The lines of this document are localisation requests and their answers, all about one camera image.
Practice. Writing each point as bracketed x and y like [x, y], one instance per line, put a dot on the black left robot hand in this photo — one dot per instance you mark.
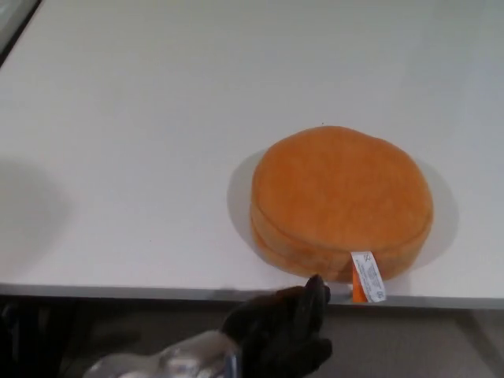
[275, 334]

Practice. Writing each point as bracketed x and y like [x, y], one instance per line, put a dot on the orange plush plate with tag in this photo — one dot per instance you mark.
[338, 189]

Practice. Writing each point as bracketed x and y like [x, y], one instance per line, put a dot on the grey panel with dark edge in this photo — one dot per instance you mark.
[8, 17]

